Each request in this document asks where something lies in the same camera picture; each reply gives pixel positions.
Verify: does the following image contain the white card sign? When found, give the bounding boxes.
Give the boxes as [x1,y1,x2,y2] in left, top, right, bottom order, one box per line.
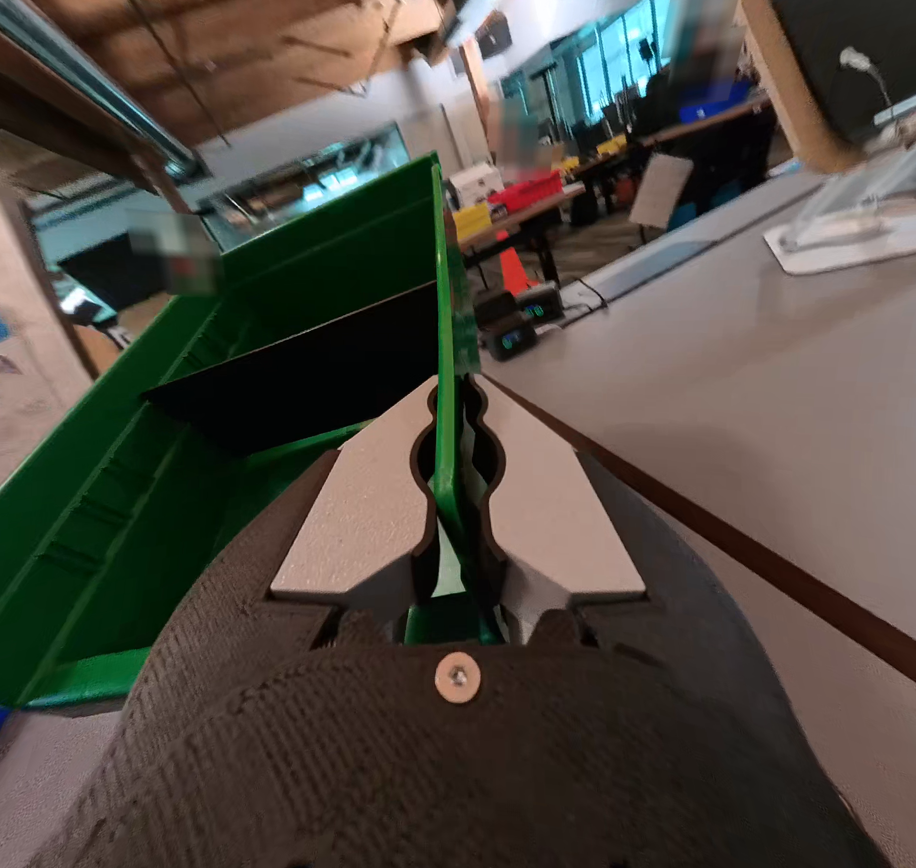
[628,153,695,230]

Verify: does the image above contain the white flat stand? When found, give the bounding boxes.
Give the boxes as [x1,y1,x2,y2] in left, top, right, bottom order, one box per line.
[763,144,916,277]

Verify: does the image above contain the red plastic bin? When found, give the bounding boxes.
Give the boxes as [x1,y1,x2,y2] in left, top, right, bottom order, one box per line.
[489,170,565,215]

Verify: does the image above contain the green plastic bin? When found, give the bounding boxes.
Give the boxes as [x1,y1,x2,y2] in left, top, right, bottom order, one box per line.
[0,151,482,712]

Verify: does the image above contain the orange traffic cone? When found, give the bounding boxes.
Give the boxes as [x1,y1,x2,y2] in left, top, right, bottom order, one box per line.
[498,230,535,294]

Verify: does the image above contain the small blue plastic bin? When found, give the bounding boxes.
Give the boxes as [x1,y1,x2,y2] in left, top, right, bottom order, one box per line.
[678,81,754,123]

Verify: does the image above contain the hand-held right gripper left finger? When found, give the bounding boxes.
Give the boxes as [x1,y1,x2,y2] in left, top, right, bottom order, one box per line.
[271,374,439,604]

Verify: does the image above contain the black bin divider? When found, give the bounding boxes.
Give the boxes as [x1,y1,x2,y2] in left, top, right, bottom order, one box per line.
[143,280,439,458]

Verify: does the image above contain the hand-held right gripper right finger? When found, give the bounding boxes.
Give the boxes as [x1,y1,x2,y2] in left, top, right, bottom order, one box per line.
[464,373,648,645]

